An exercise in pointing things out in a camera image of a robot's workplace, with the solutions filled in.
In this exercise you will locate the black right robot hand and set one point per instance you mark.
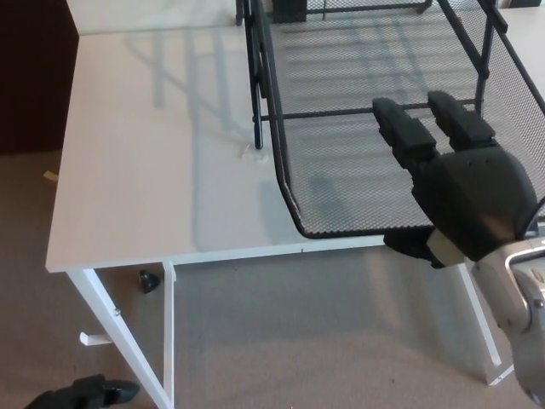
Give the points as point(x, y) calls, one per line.
point(472, 196)

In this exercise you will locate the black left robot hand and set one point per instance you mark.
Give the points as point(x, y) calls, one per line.
point(85, 394)

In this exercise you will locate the black mesh sliding tray layer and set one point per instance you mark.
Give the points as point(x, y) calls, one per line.
point(340, 191)

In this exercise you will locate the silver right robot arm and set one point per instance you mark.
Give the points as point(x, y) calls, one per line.
point(523, 315)

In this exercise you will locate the black mesh fixed tray layer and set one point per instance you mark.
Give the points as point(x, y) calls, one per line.
point(366, 4)

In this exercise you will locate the white hook on table leg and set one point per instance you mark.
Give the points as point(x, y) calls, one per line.
point(95, 338)

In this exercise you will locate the black knob under table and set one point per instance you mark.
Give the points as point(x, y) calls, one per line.
point(150, 282)

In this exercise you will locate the yellow tape piece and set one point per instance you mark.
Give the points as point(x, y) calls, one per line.
point(51, 175)

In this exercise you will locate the black box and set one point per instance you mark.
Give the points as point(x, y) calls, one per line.
point(289, 10)

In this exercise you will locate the dark brown cabinet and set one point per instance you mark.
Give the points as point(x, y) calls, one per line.
point(34, 76)

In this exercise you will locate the white table leg frame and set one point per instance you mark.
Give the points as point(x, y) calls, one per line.
point(123, 336)
point(481, 319)

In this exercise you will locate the black file tray frame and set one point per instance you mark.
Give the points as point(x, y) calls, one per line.
point(256, 119)

